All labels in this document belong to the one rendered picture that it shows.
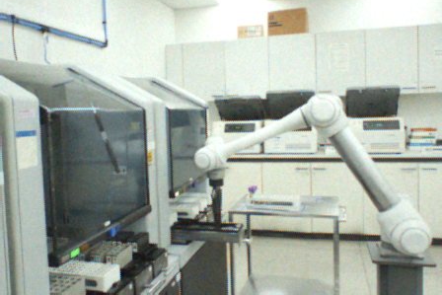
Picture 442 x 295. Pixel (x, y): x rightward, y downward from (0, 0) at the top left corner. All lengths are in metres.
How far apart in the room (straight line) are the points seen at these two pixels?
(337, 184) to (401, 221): 2.50
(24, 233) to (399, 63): 3.96
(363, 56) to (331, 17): 0.69
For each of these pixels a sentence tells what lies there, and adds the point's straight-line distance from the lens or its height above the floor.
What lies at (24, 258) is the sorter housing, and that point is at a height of 1.02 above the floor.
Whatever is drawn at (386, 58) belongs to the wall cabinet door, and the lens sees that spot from 4.47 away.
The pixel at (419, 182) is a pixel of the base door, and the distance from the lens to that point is 4.27.
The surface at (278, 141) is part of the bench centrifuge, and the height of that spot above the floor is 1.04.
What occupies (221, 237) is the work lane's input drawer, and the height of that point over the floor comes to 0.78.
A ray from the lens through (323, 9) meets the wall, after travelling 4.88.
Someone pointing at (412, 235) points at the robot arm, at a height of 0.88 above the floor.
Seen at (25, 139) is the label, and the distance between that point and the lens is 1.11.
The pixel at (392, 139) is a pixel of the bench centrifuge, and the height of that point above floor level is 1.05.
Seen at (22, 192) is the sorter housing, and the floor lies 1.19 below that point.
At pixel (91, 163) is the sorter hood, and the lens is 1.32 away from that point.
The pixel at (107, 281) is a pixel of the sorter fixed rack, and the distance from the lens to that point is 1.39.
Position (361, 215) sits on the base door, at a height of 0.28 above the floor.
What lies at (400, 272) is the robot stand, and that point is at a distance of 2.00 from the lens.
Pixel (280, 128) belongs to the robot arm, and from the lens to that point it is 1.86.
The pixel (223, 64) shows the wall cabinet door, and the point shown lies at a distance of 4.58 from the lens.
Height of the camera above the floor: 1.38
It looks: 3 degrees down
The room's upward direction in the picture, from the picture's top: 2 degrees counter-clockwise
